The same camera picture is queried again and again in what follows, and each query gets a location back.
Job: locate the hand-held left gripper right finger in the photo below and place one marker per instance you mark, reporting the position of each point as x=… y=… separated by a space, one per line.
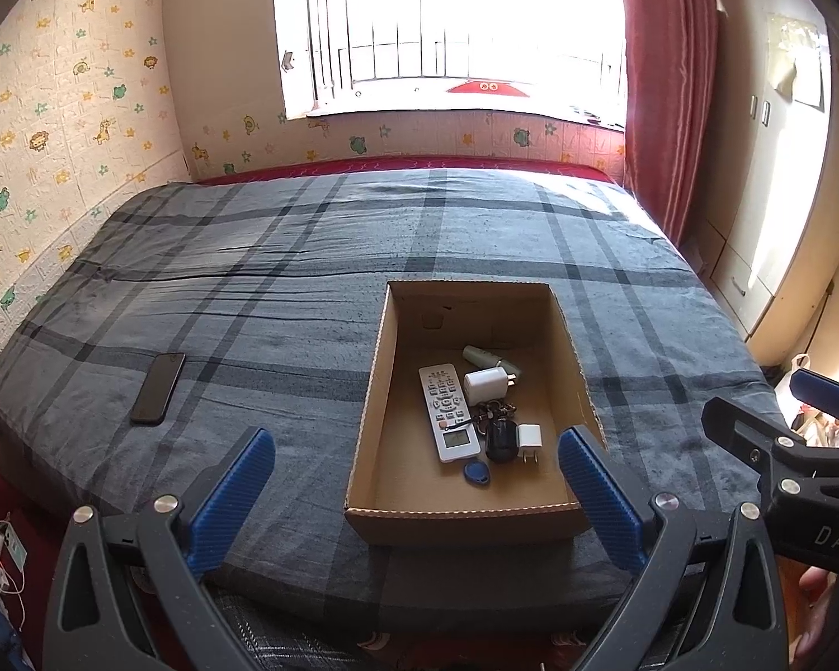
x=594 y=489

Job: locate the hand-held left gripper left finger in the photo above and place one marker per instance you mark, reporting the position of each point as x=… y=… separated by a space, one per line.
x=234 y=489

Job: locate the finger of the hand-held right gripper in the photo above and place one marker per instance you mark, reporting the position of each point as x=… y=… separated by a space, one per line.
x=828 y=395
x=741 y=426

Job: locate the small white charger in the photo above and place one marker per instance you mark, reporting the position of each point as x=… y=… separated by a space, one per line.
x=530 y=437

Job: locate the black car key with keyring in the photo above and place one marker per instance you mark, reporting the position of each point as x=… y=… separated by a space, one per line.
x=503 y=440

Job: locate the blue key fob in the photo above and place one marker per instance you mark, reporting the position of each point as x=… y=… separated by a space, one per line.
x=477 y=472

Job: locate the cardboard box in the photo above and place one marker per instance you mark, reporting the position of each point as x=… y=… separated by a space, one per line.
x=461 y=510

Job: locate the large white charger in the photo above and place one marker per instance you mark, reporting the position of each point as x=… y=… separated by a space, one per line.
x=482 y=384

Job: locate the pale green tube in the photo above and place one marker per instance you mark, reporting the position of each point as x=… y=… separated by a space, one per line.
x=479 y=355

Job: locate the white remote control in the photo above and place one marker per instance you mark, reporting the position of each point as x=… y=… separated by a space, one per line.
x=442 y=398

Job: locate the person's right hand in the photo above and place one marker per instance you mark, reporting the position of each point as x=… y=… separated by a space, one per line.
x=825 y=636

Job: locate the black smartphone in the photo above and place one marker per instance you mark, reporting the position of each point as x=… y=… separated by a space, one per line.
x=157 y=391

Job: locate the checked dark cloth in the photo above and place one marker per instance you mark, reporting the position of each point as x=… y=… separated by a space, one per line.
x=286 y=636

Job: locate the grey plaid bedsheet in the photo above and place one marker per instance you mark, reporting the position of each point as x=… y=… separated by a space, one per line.
x=252 y=293

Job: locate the white wardrobe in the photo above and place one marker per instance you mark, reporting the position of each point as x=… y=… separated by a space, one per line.
x=748 y=189

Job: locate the paper sheet on wardrobe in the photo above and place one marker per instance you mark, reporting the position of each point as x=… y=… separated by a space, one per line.
x=804 y=84

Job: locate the red curtain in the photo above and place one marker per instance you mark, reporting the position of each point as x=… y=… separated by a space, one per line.
x=664 y=84

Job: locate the red mattress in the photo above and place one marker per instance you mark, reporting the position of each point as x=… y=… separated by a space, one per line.
x=391 y=164

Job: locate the red sign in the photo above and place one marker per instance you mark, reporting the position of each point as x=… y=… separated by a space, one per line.
x=489 y=87

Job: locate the bright window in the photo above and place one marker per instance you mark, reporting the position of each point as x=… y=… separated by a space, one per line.
x=461 y=14

